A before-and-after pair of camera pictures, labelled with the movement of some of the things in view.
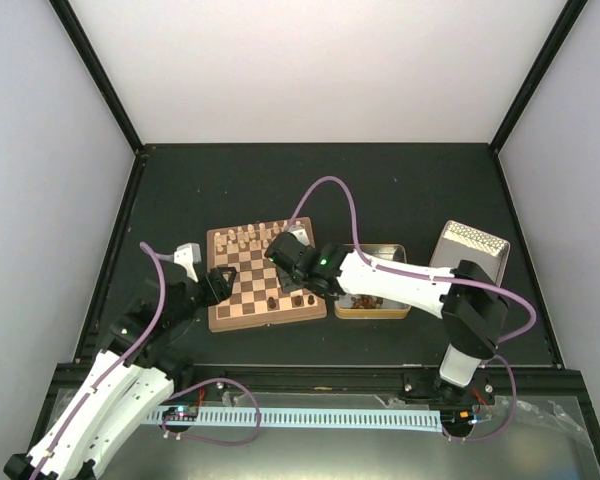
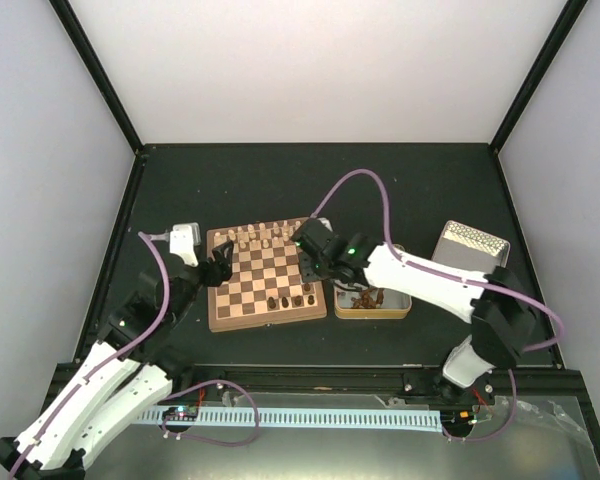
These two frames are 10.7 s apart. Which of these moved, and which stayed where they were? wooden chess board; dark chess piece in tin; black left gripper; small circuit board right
Moved: black left gripper
Stayed: small circuit board right; wooden chess board; dark chess piece in tin
